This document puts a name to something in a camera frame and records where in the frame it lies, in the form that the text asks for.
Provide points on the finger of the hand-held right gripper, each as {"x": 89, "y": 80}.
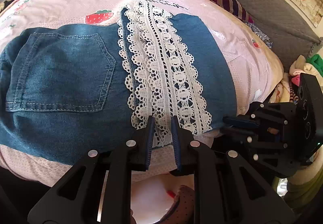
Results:
{"x": 272, "y": 153}
{"x": 237, "y": 121}

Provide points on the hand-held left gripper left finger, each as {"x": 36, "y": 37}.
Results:
{"x": 150, "y": 138}

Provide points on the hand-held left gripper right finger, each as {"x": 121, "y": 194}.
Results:
{"x": 176, "y": 143}

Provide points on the blue denim pants lace trim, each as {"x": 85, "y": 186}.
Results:
{"x": 63, "y": 75}

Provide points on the beige cloth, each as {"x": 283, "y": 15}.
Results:
{"x": 302, "y": 188}

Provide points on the cream fluffy cloth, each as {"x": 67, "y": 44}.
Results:
{"x": 297, "y": 65}

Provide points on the green cloth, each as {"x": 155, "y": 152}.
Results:
{"x": 316, "y": 62}

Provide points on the blue floral pillow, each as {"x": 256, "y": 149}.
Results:
{"x": 260, "y": 35}

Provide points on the striped dark cloth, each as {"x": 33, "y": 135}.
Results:
{"x": 232, "y": 4}

